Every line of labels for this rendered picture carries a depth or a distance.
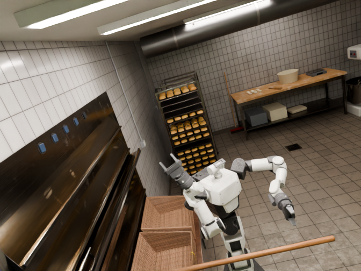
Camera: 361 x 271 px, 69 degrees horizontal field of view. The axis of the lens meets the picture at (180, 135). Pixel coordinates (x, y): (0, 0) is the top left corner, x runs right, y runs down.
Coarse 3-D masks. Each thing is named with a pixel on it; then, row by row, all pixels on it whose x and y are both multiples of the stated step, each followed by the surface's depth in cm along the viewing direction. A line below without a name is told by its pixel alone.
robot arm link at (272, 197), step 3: (279, 189) 167; (279, 192) 166; (282, 192) 164; (270, 195) 172; (273, 195) 168; (276, 195) 164; (279, 195) 162; (270, 198) 170; (273, 198) 169; (270, 201) 169; (273, 201) 166; (273, 204) 166
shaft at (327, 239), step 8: (312, 240) 138; (320, 240) 137; (328, 240) 136; (272, 248) 140; (280, 248) 139; (288, 248) 138; (296, 248) 138; (240, 256) 141; (248, 256) 140; (256, 256) 140; (200, 264) 144; (208, 264) 143; (216, 264) 142; (224, 264) 142
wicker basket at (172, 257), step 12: (156, 240) 244; (168, 240) 244; (180, 240) 244; (192, 240) 234; (144, 252) 231; (156, 252) 249; (168, 252) 245; (132, 264) 207; (144, 264) 223; (156, 264) 235; (168, 264) 231; (180, 264) 227; (192, 264) 205
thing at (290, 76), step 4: (280, 72) 576; (284, 72) 578; (288, 72) 575; (292, 72) 570; (296, 72) 542; (280, 76) 554; (284, 76) 547; (288, 76) 543; (292, 76) 543; (296, 76) 547; (280, 80) 561; (284, 80) 552; (288, 80) 548; (292, 80) 547; (296, 80) 551
